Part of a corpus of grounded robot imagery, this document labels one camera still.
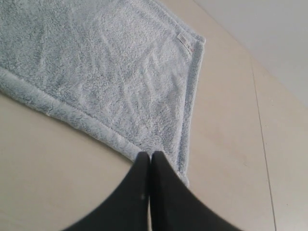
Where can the grey fabric care label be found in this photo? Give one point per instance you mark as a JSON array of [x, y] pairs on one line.
[[185, 43]]

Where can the light blue fleece towel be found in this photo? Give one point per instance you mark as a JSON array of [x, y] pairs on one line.
[[113, 69]]

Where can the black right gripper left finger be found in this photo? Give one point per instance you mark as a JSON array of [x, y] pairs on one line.
[[126, 208]]

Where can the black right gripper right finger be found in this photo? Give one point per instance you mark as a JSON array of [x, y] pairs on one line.
[[173, 206]]

